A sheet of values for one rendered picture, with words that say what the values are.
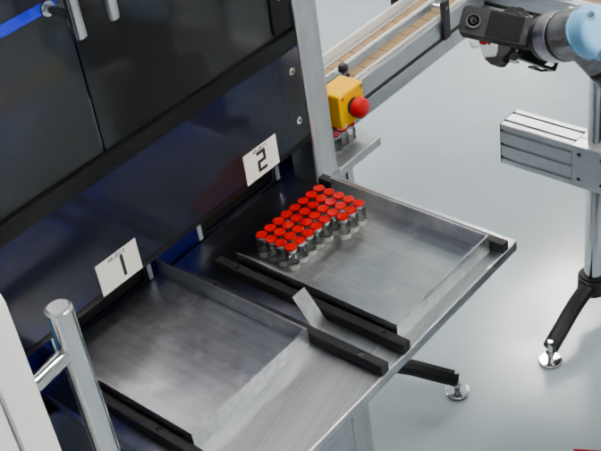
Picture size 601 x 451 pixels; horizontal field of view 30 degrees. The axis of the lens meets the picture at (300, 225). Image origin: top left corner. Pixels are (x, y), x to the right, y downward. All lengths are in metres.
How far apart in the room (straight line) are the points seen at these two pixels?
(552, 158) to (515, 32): 1.14
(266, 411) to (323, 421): 0.09
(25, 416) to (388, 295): 0.97
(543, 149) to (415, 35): 0.53
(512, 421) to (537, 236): 0.73
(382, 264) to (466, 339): 1.16
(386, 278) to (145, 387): 0.44
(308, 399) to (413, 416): 1.18
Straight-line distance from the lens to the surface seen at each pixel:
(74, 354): 1.01
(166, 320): 1.87
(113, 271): 1.77
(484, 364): 2.97
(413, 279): 1.87
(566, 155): 2.80
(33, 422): 0.98
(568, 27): 1.59
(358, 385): 1.70
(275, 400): 1.70
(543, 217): 3.44
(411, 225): 1.98
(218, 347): 1.80
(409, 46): 2.44
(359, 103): 2.09
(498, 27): 1.73
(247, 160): 1.92
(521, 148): 2.87
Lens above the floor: 2.08
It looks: 37 degrees down
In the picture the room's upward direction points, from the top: 9 degrees counter-clockwise
